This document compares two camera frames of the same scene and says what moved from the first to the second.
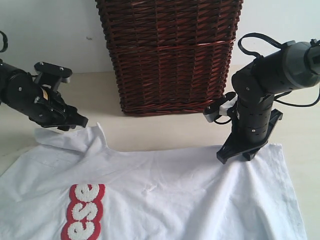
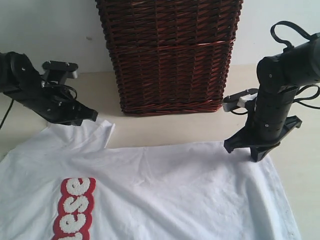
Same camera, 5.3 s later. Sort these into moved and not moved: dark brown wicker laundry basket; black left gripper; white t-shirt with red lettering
Moved: black left gripper
Not moved: dark brown wicker laundry basket; white t-shirt with red lettering
